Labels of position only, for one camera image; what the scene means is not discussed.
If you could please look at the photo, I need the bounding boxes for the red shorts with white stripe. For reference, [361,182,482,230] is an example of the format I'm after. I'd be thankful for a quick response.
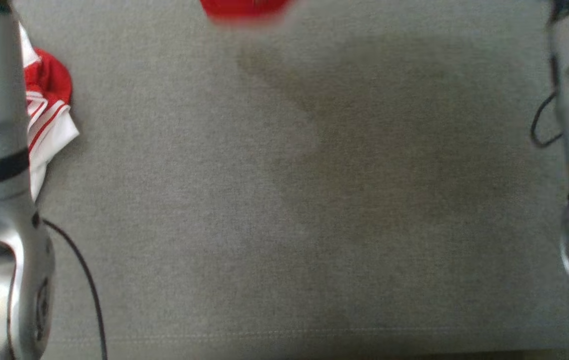
[198,0,298,25]

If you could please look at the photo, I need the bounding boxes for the red jersey with black lettering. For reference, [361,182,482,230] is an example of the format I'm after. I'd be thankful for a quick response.
[17,22,81,203]

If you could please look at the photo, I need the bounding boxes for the grey sofa seat cushion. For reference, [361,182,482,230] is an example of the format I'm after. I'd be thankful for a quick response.
[0,0,569,360]

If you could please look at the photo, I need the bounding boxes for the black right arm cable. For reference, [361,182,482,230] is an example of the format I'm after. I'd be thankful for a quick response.
[529,90,565,149]

